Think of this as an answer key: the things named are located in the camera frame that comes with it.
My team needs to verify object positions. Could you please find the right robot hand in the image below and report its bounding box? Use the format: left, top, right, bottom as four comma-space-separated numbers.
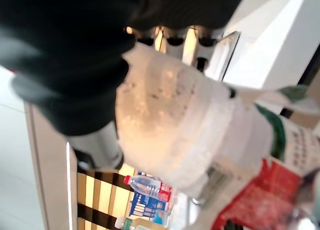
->
0, 0, 251, 171

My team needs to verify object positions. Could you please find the clear plastic drink bottle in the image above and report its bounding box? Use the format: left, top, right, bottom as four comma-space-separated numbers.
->
114, 42, 274, 199

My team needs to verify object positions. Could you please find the white refrigerator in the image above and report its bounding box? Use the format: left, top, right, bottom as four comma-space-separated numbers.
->
203, 0, 320, 90

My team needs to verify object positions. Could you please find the striped wooden slat board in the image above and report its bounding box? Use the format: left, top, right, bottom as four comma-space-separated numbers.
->
76, 162, 141, 230

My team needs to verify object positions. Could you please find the water bottle red cap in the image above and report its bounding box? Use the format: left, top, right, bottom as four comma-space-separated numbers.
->
123, 174, 173, 202

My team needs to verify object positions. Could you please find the blue printed box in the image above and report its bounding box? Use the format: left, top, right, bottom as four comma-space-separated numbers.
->
129, 189, 176, 227

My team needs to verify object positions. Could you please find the drink bottle green label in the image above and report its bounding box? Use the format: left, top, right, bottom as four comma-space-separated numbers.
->
114, 216, 173, 230

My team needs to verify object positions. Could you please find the red printed package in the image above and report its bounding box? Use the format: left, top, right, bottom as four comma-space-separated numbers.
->
212, 158, 305, 230

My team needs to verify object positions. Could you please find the white green printed carton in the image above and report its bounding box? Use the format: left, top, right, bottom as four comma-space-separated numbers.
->
254, 86, 320, 177

